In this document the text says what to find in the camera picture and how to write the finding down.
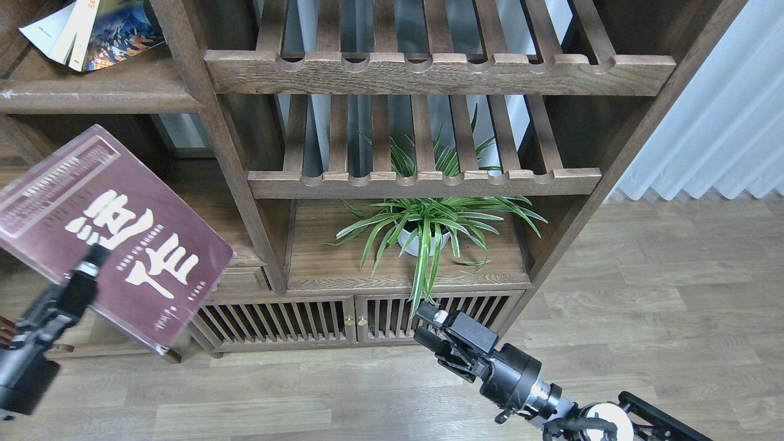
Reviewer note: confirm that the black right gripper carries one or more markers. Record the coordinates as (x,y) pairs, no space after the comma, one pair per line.
(459,342)

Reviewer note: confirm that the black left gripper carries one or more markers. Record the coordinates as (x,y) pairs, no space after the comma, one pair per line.
(26,374)

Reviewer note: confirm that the maroon book white characters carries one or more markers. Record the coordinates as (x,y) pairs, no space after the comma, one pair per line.
(164,259)

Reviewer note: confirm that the yellow green book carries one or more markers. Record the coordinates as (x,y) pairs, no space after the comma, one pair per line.
(55,35)

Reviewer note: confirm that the colourful cover paperback book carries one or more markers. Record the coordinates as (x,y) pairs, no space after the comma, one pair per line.
(108,32)

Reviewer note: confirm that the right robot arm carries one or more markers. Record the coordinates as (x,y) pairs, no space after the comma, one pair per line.
(559,418)

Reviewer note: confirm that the white plant pot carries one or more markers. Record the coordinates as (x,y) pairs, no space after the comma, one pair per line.
(409,240)

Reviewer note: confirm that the green spider plant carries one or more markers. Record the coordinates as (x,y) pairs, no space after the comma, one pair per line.
(470,217)

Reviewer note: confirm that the dark wooden bookshelf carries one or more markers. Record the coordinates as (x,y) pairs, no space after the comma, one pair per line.
(452,98)

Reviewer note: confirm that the white curtain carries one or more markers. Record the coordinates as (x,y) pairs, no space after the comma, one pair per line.
(723,138)

